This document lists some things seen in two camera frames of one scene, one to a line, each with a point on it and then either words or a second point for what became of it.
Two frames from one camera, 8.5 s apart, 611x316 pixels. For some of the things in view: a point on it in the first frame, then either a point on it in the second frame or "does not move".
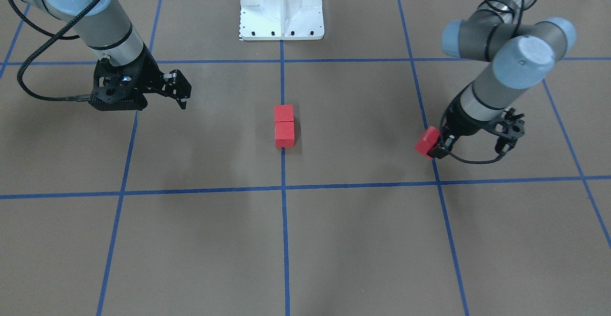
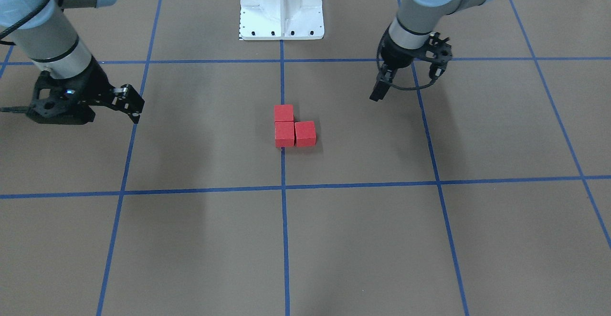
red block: (284, 134) does not move
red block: (427, 140) → (305, 134)
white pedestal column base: (281, 6) does not move
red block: (284, 113) does not move
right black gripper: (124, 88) → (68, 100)
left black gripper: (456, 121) → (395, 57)
